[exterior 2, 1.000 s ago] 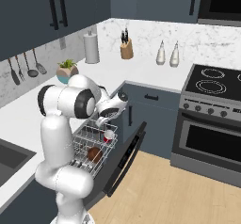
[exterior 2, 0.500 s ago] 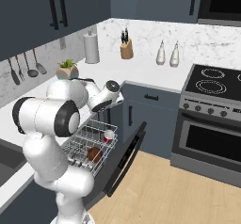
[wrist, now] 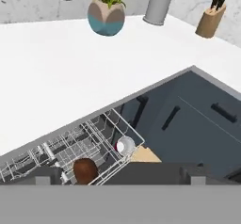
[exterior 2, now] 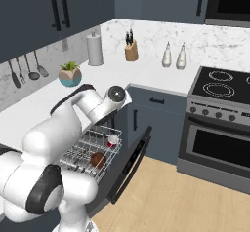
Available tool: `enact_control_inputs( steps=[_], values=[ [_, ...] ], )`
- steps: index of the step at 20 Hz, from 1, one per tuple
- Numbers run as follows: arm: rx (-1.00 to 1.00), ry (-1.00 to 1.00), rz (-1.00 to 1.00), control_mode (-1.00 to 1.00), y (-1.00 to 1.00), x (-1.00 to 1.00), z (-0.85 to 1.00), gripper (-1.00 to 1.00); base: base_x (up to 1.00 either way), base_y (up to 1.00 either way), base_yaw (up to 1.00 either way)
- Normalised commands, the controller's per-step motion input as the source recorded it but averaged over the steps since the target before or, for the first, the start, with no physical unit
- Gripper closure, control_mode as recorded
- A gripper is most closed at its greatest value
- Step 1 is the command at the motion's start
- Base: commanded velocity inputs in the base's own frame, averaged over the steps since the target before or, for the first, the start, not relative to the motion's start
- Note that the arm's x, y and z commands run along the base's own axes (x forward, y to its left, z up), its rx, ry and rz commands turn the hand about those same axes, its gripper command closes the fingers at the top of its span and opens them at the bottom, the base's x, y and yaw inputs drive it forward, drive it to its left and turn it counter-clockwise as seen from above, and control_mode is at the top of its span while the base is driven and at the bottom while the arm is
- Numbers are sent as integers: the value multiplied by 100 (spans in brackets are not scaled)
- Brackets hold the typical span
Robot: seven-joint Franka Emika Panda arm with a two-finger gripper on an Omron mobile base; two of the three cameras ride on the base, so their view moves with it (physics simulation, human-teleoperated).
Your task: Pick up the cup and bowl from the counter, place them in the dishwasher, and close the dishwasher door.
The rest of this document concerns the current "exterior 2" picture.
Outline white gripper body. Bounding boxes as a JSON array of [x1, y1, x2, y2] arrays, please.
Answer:
[[120, 88, 134, 110]]

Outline red cup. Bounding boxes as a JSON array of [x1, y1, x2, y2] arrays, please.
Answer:
[[106, 134, 120, 149]]

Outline dark blue base cupboard door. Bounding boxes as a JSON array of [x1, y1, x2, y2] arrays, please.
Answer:
[[126, 103, 187, 166]]

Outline dark dishwasher door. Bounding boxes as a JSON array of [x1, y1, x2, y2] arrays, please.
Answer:
[[105, 125, 153, 206]]

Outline brown bowl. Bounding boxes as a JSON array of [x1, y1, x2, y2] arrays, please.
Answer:
[[90, 151, 107, 170]]

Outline steel oven door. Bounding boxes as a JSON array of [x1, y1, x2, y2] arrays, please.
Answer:
[[178, 113, 250, 180]]

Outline dark blue drawer front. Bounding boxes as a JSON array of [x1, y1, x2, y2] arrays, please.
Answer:
[[127, 85, 189, 115]]

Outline wooden knife block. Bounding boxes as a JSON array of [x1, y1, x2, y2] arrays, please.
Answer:
[[124, 40, 140, 62]]

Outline white paper towel roll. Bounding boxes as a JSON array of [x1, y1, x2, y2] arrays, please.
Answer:
[[86, 31, 104, 67]]

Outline white bottle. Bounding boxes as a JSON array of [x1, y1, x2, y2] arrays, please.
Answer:
[[161, 41, 173, 68], [175, 42, 188, 70]]

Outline potted green plant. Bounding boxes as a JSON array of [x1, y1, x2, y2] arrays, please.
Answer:
[[58, 60, 83, 88]]

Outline dark hanging slotted turner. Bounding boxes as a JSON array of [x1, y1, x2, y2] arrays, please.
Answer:
[[32, 49, 50, 78]]

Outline steel range with black hob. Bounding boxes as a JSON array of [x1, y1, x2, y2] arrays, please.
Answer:
[[176, 65, 250, 195]]

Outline dark hanging ladle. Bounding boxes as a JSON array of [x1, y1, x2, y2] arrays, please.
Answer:
[[22, 54, 41, 81]]

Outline dark hanging fork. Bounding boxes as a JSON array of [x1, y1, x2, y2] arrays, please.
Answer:
[[15, 57, 27, 85]]

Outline dark hanging spatula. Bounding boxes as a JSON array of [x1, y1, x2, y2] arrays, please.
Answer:
[[7, 59, 22, 90]]

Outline black microwave oven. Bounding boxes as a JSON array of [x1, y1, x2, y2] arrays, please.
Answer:
[[204, 0, 250, 28]]

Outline black base cupboard handle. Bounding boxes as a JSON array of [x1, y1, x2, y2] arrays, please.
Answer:
[[132, 108, 139, 132]]

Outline black drawer handle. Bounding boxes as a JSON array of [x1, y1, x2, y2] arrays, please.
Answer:
[[149, 97, 166, 105]]

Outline white wire dishwasher rack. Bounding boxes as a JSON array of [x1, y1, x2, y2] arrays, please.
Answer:
[[59, 124, 124, 183]]

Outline steel oven door handle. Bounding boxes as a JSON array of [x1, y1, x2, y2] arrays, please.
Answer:
[[187, 115, 250, 139]]

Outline dark blue wall cupboard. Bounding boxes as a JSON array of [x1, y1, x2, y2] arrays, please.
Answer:
[[113, 0, 209, 25]]

